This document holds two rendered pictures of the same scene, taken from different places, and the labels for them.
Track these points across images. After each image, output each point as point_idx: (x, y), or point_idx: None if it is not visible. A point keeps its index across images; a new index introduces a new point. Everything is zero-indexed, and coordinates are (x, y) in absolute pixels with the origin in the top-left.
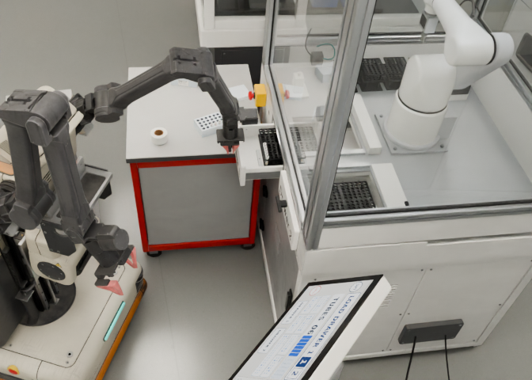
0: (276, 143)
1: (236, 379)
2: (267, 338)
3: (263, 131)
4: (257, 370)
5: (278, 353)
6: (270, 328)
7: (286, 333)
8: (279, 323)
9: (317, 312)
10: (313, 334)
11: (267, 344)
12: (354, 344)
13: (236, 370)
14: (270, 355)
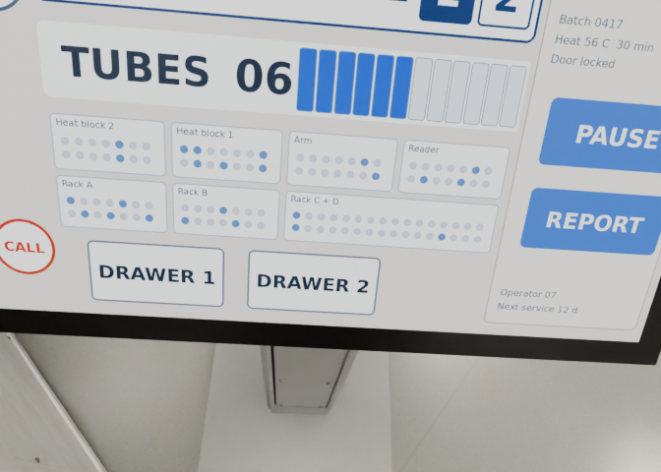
0: None
1: (500, 315)
2: (300, 320)
3: None
4: (465, 237)
5: (388, 188)
6: (249, 343)
7: (280, 223)
8: (219, 318)
9: (158, 129)
10: (293, 45)
11: (335, 286)
12: (24, 377)
13: (451, 354)
14: (396, 224)
